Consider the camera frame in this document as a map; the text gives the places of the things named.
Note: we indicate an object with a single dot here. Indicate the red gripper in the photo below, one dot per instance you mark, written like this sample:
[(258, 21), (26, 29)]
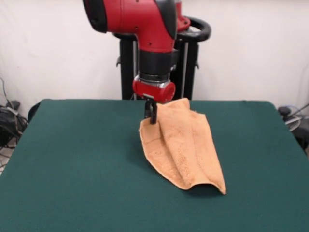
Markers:
[(154, 93)]

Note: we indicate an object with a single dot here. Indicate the orange terry towel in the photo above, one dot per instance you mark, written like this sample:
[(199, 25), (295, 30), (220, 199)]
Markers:
[(188, 145)]

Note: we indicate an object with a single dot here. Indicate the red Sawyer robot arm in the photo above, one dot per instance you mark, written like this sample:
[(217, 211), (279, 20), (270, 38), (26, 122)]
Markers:
[(135, 14)]

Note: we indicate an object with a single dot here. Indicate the dark green table cloth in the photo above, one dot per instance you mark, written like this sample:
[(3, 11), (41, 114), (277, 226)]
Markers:
[(72, 169)]

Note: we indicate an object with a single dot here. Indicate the small black device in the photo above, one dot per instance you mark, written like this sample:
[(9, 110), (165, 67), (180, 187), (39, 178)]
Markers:
[(13, 104)]

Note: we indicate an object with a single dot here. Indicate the grey stand base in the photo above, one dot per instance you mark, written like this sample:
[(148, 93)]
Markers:
[(293, 123)]

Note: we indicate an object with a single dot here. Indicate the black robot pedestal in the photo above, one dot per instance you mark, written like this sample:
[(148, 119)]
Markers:
[(192, 72)]

